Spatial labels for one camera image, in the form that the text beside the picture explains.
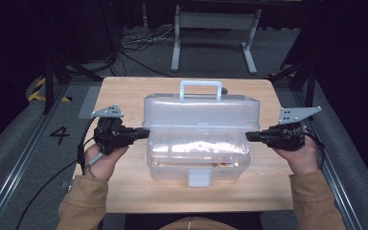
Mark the person's left hand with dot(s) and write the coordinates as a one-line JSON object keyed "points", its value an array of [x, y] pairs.
{"points": [[100, 164]]}

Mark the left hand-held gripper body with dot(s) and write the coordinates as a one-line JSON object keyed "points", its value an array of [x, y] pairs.
{"points": [[115, 135]]}

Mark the black metal stand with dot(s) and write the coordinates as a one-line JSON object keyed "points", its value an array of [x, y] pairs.
{"points": [[49, 83], [310, 80]]}

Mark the white metal desk frame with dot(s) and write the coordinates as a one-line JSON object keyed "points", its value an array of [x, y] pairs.
{"points": [[215, 21]]}

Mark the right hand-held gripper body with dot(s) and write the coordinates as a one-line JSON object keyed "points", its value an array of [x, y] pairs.
{"points": [[284, 137]]}

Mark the yellow black hazard tape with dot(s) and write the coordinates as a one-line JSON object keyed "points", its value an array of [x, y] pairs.
{"points": [[36, 92]]}

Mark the aluminium floor rail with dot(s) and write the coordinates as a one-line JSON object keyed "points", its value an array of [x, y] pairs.
{"points": [[16, 166], [345, 198]]}

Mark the clear plastic storage box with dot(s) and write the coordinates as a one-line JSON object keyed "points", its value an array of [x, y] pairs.
{"points": [[201, 111]]}

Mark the person's right hand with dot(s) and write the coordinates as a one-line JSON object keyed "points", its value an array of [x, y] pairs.
{"points": [[303, 161]]}

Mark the person's torso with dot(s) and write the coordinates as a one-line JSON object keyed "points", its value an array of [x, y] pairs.
{"points": [[201, 224]]}

